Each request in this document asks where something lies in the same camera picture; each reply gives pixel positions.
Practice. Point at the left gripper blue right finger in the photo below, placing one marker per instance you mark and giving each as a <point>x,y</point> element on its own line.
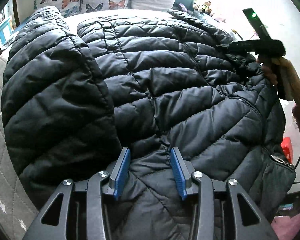
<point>181,173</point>

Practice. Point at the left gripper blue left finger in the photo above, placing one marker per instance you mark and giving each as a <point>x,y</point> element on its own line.
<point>119,174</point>

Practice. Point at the black quilted puffer jacket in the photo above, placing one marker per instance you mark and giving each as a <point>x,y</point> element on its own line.
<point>247,140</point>

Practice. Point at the pink clothing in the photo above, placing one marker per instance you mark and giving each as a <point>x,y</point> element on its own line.
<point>286,227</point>

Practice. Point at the person's right hand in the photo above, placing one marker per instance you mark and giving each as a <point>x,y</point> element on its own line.
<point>266,64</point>

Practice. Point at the stuffed toys on sill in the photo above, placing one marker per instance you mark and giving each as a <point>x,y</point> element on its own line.
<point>203,8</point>

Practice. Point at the red plastic stool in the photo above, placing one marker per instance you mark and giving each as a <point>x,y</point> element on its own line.
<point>287,148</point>

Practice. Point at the purple toy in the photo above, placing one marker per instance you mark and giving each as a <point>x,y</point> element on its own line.
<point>182,7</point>

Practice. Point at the grey quilted mattress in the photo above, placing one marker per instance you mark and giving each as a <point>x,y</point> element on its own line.
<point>5,169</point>

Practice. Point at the left butterfly print pillow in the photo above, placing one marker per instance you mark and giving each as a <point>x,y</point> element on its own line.
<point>67,8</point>

